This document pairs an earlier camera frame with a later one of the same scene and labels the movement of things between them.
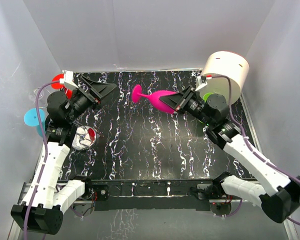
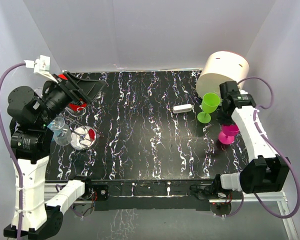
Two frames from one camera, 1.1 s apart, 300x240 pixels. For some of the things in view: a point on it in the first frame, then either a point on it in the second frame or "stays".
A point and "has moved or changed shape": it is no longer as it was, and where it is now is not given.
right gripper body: (193, 106) → (223, 117)
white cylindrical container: (234, 65) stays
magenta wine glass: (137, 94) has moved or changed shape
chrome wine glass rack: (83, 137) stays
